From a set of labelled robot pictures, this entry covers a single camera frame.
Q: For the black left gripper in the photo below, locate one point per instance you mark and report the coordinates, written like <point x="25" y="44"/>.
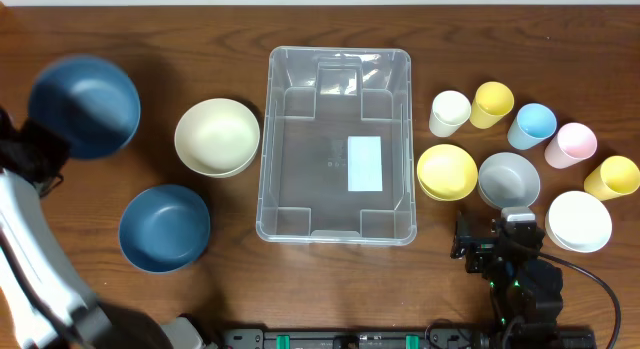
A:
<point x="38" y="152"/>

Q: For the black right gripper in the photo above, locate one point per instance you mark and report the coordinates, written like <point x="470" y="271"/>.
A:
<point x="482" y="246"/>

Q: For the grey bowl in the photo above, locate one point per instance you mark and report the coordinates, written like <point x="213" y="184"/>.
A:
<point x="508" y="180"/>

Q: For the white bowl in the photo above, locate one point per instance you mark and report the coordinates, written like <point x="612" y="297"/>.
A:
<point x="577" y="221"/>

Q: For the cream bowl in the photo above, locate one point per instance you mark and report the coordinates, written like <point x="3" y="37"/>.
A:
<point x="218" y="137"/>

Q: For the clear plastic storage bin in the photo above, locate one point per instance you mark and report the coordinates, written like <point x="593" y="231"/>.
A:
<point x="316" y="99"/>

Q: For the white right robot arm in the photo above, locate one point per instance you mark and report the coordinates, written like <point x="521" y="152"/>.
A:
<point x="525" y="291"/>

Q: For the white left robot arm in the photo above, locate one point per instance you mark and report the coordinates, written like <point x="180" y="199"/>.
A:
<point x="51" y="306"/>

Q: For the yellow bowl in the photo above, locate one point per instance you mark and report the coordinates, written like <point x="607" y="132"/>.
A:
<point x="447" y="172"/>

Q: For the pink cup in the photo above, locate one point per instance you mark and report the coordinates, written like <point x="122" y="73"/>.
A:
<point x="573" y="143"/>

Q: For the light blue cup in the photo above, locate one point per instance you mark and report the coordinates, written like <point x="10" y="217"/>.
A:
<point x="533" y="124"/>

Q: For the yellow cup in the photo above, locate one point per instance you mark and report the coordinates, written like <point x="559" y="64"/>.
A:
<point x="493" y="100"/>
<point x="616" y="176"/>

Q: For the cream cup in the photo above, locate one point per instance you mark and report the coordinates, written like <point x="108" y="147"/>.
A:
<point x="450" y="109"/>

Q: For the white label in bin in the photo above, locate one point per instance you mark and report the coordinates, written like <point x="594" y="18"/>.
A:
<point x="364" y="164"/>

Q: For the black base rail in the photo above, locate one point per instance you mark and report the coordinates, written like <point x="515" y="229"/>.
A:
<point x="432" y="338"/>

